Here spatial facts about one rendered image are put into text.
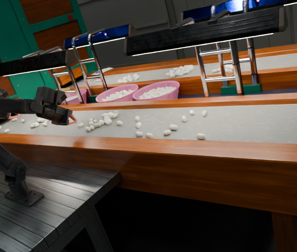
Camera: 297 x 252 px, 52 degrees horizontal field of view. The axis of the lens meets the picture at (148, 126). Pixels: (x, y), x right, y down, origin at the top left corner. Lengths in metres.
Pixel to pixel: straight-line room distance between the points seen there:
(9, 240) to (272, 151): 0.86
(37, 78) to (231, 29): 1.65
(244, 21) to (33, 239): 0.96
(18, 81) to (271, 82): 1.63
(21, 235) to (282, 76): 1.28
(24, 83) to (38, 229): 1.43
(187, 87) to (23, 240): 1.14
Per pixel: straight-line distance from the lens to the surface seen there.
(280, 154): 0.91
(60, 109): 1.35
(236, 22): 1.09
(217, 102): 1.33
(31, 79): 2.37
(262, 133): 1.07
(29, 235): 1.09
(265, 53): 1.93
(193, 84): 1.72
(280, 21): 1.05
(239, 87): 1.34
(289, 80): 1.58
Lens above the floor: 1.25
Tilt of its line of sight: 23 degrees down
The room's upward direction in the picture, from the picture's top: 16 degrees counter-clockwise
